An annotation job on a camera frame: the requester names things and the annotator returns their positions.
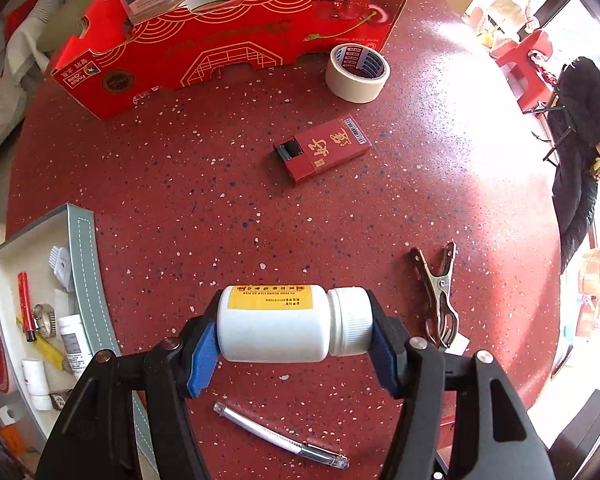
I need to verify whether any beige masking tape roll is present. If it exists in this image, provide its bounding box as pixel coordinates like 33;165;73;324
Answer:
325;43;391;104

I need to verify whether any metal hose clamp ring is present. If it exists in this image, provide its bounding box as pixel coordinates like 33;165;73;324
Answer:
31;303;59;339

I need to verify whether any white bottle barcode label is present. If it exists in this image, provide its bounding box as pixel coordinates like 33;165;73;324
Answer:
57;314;95;378

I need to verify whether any orange packet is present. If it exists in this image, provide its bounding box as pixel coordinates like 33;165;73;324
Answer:
0;425;26;456

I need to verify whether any black chair seat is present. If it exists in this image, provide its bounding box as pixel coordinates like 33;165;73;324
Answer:
550;389;600;480

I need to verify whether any metal spring clip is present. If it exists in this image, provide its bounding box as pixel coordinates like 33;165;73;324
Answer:
411;241;460;350

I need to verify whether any red cigarette pack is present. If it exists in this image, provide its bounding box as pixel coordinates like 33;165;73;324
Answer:
273;116;373;186

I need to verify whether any grey white bedding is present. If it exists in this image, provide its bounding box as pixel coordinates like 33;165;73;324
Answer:
0;0;112;171

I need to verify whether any small white bottle red label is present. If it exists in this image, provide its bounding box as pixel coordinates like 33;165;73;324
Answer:
21;358;54;411

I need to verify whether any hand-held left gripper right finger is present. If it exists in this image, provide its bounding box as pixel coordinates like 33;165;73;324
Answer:
366;290;556;480

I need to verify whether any clear black pen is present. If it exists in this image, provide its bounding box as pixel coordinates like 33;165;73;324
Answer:
213;402;351;471

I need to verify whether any white plug adapter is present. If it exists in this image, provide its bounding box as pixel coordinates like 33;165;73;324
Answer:
47;246;74;292

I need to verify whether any red cardboard box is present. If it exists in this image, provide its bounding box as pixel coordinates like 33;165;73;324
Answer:
50;0;408;121

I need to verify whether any black folding chair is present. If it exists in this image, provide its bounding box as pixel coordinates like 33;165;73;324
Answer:
530;100;567;166

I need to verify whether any yellow utility knife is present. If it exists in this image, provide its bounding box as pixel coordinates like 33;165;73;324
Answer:
17;317;67;372

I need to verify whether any white bottle yellow label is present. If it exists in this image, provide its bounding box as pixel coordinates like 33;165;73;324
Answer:
216;284;374;364

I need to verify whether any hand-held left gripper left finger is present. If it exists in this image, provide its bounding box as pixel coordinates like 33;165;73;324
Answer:
35;291;227;480

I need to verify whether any red plastic stool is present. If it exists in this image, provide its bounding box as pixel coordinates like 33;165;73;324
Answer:
495;30;556;103

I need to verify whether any grey tray white inside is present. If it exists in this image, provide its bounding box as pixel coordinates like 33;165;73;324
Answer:
0;203;156;466

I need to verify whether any red lighter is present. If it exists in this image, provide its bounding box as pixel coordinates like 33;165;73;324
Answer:
17;271;37;343

